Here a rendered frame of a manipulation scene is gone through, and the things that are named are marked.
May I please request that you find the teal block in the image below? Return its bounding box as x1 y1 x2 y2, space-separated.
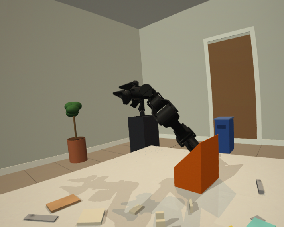
246 218 276 227

